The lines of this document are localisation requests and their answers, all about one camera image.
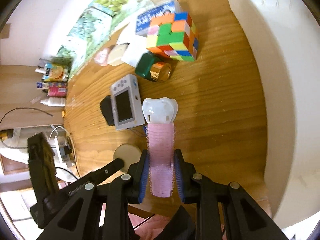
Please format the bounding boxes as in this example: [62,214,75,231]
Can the pink heart-shaped container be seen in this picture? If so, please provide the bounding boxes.
[94,48,110,67]

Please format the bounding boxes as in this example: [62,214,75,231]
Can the pink snack packet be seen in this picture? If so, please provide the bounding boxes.
[47,82,67,98]

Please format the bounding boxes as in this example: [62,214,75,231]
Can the multicolour puzzle cube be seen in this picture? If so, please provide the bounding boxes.
[146,11,199,61]

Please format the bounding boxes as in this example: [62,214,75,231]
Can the black cable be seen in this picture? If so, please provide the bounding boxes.
[0,107,54,128]

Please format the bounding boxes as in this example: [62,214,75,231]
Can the blue dental floss box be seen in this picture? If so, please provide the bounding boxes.
[135,0,179,36]

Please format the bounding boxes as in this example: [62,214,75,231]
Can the beige cardboard box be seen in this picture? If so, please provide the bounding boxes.
[107,43,129,67]

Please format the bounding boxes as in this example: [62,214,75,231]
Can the white plastic storage tray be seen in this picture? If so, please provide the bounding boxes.
[228,0,319,228]

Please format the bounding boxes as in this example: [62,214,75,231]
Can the white square charger block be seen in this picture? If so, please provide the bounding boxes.
[121,37,148,68]

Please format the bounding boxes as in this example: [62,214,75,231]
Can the orange juice carton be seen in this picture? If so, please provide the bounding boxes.
[42,63,69,82]

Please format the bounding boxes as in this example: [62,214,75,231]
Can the round beige coaster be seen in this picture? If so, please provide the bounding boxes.
[113,144,142,173]

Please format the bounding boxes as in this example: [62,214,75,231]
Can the green grape cardboard panel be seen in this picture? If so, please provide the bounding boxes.
[56,0,154,78]

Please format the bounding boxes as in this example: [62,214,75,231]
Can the white squeeze bottle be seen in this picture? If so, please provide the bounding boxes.
[40,97,66,107]

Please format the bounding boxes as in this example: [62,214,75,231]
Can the green bottle gold cap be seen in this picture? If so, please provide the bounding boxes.
[135,53,172,82]

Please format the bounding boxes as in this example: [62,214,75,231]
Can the white tooth-shaped case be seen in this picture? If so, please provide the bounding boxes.
[142,97,178,124]

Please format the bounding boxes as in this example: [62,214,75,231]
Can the pink hair roller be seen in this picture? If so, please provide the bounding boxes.
[147,123,175,198]

